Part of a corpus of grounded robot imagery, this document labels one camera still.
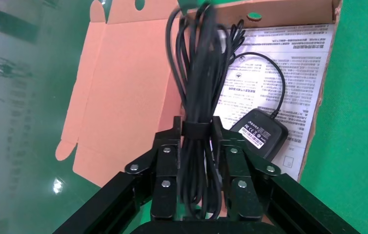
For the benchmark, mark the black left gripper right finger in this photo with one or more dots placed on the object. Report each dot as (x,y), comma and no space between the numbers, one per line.
(235,164)

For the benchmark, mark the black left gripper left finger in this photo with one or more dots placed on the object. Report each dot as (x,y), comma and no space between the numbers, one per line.
(167,161)

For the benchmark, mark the open brown cardboard box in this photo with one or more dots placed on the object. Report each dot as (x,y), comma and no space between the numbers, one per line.
(122,97)

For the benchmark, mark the white printed instruction sheet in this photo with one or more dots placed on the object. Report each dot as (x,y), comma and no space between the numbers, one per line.
(300,80)

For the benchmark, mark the green table mat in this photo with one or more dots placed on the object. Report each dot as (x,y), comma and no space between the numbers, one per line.
(358,97)

